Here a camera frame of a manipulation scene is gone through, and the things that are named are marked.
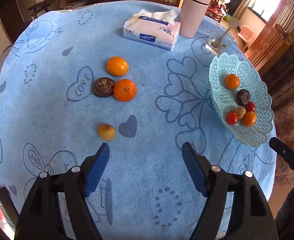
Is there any orange tangerine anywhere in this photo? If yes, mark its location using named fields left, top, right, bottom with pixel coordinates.
left=106, top=56, right=129, bottom=77
left=242, top=111, right=257, bottom=127
left=113, top=79, right=137, bottom=102
left=224, top=74, right=240, bottom=90

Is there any red cherry tomato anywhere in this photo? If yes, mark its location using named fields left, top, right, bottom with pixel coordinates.
left=245, top=101, right=256, bottom=112
left=225, top=111, right=238, bottom=126

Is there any clear glass cup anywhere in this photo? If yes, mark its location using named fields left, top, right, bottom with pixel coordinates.
left=205, top=24, right=236, bottom=55

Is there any metal spoon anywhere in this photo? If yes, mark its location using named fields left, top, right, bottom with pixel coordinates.
left=206, top=18, right=239, bottom=54

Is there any wooden door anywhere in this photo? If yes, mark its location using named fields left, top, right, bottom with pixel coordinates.
left=245, top=0, right=294, bottom=76

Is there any blue patterned tablecloth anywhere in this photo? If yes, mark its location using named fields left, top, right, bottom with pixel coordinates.
left=0, top=1, right=276, bottom=239

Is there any dark brown passion fruit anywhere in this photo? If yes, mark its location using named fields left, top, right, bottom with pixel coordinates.
left=236, top=89, right=251, bottom=106

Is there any tissue pack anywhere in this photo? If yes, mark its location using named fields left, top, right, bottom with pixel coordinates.
left=123, top=10, right=180, bottom=51

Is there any yellow longan fruit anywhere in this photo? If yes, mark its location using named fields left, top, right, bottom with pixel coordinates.
left=97, top=124, right=116, bottom=141
left=234, top=106, right=246, bottom=120

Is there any small pink chair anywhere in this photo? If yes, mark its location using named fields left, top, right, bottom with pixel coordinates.
left=236, top=25, right=254, bottom=52

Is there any pink thermos bottle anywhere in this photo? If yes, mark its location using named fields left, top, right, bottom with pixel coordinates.
left=179, top=0, right=211, bottom=38

